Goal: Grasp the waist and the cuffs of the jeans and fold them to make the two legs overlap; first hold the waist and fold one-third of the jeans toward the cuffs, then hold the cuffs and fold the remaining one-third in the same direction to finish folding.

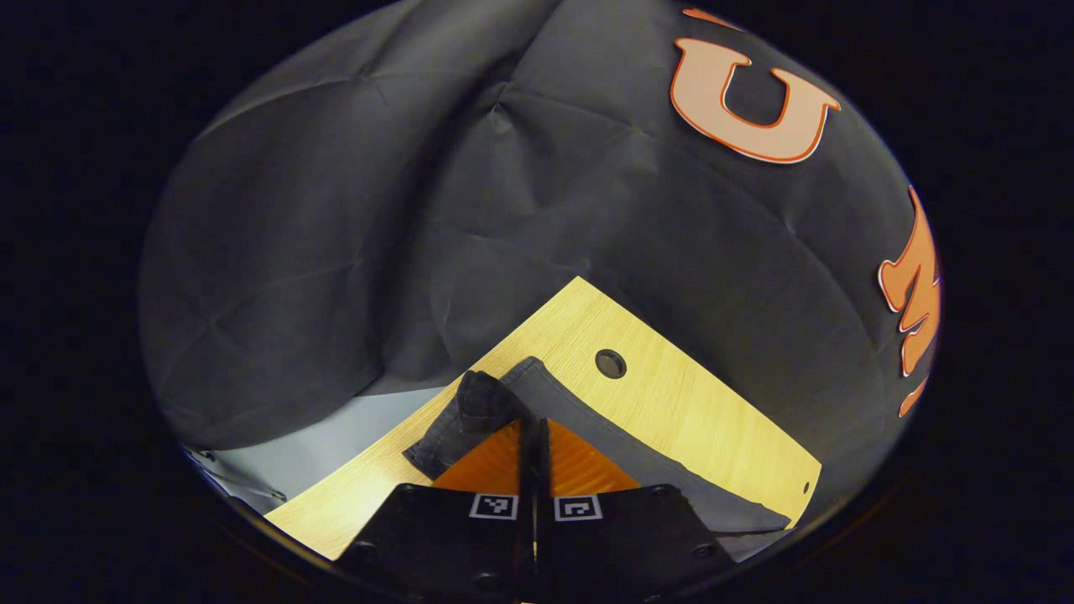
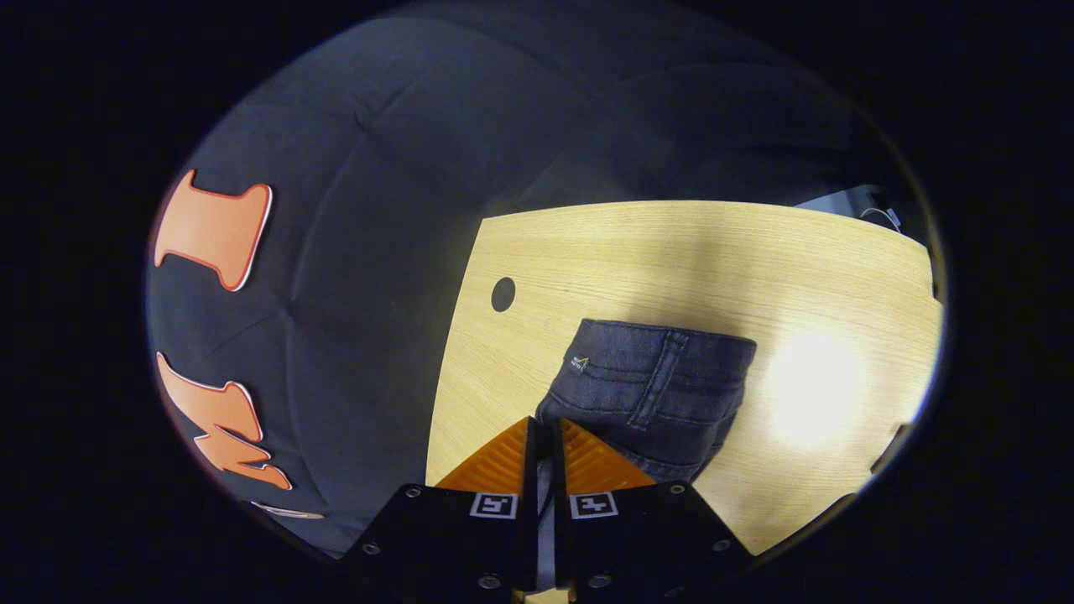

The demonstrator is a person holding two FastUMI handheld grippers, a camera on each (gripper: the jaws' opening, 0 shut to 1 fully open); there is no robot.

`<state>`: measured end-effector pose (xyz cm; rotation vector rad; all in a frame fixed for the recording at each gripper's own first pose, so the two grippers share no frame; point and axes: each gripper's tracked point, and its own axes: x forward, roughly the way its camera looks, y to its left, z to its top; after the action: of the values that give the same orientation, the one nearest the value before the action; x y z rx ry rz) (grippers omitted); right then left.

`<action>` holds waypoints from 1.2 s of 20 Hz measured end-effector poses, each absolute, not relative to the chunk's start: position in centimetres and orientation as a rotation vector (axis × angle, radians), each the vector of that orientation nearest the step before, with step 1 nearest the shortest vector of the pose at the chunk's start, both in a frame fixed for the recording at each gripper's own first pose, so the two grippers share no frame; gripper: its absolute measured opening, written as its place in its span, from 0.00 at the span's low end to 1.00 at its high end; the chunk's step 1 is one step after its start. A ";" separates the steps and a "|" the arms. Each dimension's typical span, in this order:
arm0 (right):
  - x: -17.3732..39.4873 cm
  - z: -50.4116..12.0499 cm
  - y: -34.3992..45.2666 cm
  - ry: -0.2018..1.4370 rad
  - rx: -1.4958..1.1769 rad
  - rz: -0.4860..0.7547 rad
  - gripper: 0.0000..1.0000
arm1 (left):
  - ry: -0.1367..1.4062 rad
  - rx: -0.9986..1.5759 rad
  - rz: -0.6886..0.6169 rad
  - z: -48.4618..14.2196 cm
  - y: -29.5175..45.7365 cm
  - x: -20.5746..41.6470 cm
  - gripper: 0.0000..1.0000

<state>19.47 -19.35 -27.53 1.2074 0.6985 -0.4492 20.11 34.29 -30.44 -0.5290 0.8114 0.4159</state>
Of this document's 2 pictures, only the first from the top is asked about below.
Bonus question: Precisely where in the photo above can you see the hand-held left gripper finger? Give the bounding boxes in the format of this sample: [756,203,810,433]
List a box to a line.
[331,418,536,604]
[537,418,739,604]

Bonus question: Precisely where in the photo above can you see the black backdrop cloth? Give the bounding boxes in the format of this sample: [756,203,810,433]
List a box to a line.
[138,0,942,521]

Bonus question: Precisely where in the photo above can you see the dark grey jeans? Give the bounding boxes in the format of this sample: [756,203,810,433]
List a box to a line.
[403,357,794,538]

